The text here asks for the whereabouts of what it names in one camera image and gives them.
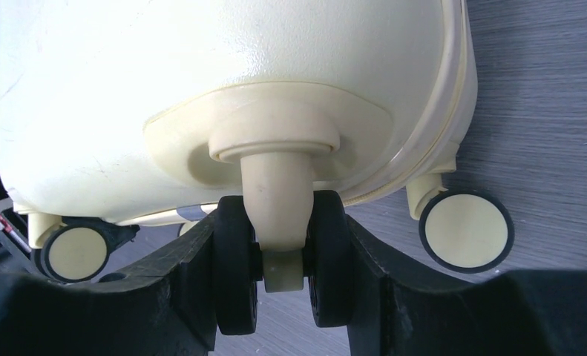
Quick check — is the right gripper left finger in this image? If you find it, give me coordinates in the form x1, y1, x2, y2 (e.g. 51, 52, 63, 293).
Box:
0, 215, 217, 355

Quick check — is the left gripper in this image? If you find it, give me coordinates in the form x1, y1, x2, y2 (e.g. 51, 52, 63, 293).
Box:
0, 177, 140, 274

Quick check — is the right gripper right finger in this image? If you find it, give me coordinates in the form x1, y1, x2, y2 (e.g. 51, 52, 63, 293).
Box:
347, 219, 587, 355

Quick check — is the yellow hard-shell suitcase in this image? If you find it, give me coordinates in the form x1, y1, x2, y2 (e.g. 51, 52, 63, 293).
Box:
0, 1, 514, 335

